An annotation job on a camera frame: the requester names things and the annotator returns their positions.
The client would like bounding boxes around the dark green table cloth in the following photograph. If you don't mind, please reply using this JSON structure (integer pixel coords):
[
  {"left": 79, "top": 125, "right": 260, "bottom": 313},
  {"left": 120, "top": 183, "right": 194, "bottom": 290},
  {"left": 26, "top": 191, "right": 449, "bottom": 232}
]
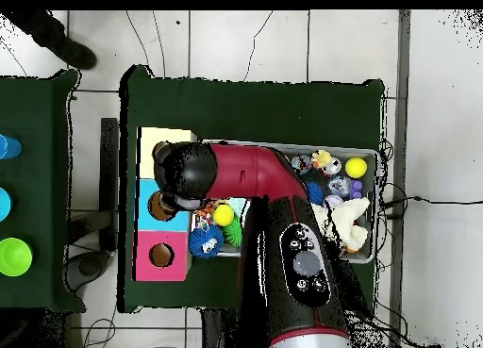
[{"left": 117, "top": 64, "right": 386, "bottom": 319}]

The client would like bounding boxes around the green cloth covered side table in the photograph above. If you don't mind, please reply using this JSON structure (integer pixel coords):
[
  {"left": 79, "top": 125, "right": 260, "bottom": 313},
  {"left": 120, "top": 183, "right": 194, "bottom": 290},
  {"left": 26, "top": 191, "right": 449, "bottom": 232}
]
[{"left": 0, "top": 69, "right": 88, "bottom": 313}]

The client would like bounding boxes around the blue cup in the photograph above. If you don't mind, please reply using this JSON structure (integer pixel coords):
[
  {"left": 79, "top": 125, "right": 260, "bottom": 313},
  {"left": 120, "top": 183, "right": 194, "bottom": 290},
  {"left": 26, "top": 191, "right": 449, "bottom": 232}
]
[
  {"left": 0, "top": 187, "right": 13, "bottom": 223},
  {"left": 0, "top": 133, "right": 23, "bottom": 160}
]

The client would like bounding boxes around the black power cable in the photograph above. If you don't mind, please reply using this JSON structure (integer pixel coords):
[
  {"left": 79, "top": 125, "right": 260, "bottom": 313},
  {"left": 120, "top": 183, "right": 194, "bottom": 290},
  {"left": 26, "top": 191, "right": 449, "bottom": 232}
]
[{"left": 382, "top": 194, "right": 483, "bottom": 210}]

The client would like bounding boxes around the wooden box with three holes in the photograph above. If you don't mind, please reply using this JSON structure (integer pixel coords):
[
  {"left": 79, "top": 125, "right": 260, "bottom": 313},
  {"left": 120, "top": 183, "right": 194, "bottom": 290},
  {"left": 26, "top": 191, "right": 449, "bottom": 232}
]
[{"left": 131, "top": 126, "right": 197, "bottom": 283}]

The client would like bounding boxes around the purple bumpy toy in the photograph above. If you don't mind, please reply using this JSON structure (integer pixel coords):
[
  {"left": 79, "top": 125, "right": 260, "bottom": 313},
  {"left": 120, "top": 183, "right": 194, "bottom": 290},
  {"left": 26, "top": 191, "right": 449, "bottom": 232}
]
[{"left": 348, "top": 178, "right": 364, "bottom": 201}]

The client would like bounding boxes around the shallow wire mesh bin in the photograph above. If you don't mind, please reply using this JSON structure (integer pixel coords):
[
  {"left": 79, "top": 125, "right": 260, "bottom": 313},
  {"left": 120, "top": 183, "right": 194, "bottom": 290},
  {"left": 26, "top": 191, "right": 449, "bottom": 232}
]
[{"left": 190, "top": 138, "right": 379, "bottom": 265}]

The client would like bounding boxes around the yellow tennis ball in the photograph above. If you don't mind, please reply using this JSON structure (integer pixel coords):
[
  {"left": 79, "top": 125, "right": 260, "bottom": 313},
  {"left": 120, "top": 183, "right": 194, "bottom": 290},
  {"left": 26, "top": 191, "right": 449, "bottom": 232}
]
[{"left": 344, "top": 157, "right": 368, "bottom": 179}]

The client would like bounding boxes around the person's leg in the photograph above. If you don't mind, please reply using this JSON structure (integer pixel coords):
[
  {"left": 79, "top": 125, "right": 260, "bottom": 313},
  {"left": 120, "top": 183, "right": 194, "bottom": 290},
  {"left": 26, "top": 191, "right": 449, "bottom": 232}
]
[{"left": 0, "top": 9, "right": 98, "bottom": 71}]

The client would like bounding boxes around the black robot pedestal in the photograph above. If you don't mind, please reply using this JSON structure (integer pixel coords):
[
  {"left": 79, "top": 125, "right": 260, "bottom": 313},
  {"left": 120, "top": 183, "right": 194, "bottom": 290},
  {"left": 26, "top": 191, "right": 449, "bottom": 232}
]
[{"left": 201, "top": 307, "right": 242, "bottom": 348}]

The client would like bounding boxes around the blue spiky ball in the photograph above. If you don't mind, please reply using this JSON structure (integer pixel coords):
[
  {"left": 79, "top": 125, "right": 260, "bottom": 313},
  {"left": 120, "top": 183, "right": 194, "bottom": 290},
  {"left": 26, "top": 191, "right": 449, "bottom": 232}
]
[{"left": 306, "top": 180, "right": 325, "bottom": 206}]

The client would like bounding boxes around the cream waffle cloth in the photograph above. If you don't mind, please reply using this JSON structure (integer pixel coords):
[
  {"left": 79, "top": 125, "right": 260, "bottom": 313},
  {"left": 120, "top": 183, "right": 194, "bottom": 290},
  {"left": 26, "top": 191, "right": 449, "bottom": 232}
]
[{"left": 310, "top": 196, "right": 371, "bottom": 253}]

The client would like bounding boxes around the blue spiky toy with eyes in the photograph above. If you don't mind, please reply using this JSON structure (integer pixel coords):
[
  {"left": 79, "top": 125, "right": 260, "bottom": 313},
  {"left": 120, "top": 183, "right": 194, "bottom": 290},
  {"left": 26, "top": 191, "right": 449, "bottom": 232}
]
[{"left": 188, "top": 224, "right": 225, "bottom": 259}]

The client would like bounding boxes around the green cup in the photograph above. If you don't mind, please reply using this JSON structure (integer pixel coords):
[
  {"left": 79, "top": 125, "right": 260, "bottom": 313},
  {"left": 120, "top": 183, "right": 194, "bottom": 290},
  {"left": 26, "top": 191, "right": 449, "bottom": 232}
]
[{"left": 0, "top": 237, "right": 34, "bottom": 277}]

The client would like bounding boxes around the green spiky ball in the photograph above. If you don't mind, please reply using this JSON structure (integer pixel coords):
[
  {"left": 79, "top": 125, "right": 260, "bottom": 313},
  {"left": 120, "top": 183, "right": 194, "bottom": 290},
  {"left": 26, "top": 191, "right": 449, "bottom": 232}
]
[{"left": 222, "top": 215, "right": 243, "bottom": 248}]

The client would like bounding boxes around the globe print ball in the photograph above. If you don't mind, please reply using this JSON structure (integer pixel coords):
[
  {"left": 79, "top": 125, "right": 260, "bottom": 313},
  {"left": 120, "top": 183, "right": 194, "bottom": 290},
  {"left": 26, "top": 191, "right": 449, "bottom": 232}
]
[{"left": 291, "top": 154, "right": 312, "bottom": 175}]

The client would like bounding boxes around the yellow plush toy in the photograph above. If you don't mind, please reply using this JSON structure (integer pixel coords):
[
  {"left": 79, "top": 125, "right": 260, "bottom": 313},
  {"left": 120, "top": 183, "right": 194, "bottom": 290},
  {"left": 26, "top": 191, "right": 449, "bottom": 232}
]
[{"left": 311, "top": 149, "right": 333, "bottom": 169}]

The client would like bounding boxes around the smooth yellow ball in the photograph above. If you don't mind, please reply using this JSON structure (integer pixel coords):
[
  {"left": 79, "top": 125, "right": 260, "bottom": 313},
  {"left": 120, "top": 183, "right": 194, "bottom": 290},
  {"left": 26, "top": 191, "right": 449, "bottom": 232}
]
[{"left": 211, "top": 203, "right": 236, "bottom": 227}]

